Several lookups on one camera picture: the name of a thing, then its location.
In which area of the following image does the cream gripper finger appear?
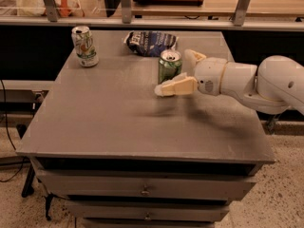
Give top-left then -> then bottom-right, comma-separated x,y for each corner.
184,49 -> 206,67
154,73 -> 198,97

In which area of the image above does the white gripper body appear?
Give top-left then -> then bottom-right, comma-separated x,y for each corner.
194,57 -> 228,96

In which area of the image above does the green soda can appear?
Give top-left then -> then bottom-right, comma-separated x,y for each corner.
158,49 -> 182,84

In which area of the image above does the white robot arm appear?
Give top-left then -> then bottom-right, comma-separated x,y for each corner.
155,49 -> 304,115

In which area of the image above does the white soda can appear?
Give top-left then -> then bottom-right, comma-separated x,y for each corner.
71,26 -> 99,67

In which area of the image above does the blue white chip bag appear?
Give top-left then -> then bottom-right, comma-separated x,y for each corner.
123,31 -> 178,57

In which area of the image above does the grey drawer cabinet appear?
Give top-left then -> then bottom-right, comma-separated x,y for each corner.
19,30 -> 275,228

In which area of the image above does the top grey drawer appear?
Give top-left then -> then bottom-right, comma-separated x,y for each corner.
36,169 -> 255,200

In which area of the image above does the grey drawer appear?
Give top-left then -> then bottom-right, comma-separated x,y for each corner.
36,169 -> 255,200
66,201 -> 229,222

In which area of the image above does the middle grey drawer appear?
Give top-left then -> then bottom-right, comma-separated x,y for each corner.
66,201 -> 229,222

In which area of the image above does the orange white plastic bag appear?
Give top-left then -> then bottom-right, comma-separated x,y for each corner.
16,0 -> 85,17

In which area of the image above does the black floor cable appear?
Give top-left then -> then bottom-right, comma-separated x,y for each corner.
0,79 -> 29,183

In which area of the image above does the metal shelf rail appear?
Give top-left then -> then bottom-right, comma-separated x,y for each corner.
0,16 -> 304,32

